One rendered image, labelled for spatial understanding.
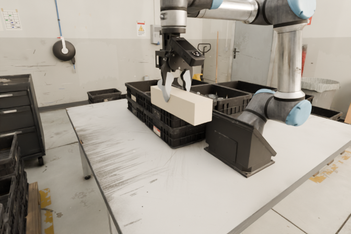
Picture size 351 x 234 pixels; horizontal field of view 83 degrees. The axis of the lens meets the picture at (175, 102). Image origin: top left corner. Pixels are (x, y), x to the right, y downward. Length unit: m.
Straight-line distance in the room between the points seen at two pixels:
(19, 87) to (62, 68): 2.12
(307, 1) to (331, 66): 3.11
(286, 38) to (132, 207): 0.84
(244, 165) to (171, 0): 0.70
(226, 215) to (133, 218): 0.31
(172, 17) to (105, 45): 3.91
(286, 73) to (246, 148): 0.34
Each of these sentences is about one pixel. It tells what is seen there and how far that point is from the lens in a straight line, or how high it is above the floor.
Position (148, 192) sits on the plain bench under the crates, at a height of 0.70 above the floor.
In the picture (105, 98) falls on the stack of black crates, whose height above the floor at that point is 0.54.
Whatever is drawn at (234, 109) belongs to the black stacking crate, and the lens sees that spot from 1.28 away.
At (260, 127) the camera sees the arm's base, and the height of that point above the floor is 0.88.
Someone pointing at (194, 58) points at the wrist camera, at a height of 1.21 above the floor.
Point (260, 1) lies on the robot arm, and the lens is 0.96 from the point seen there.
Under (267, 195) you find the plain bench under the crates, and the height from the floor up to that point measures 0.70.
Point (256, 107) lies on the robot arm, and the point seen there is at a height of 0.96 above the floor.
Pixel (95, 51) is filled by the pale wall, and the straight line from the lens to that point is 4.39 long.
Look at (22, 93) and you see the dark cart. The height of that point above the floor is 0.80.
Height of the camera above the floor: 1.25
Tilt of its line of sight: 17 degrees down
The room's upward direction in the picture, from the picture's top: straight up
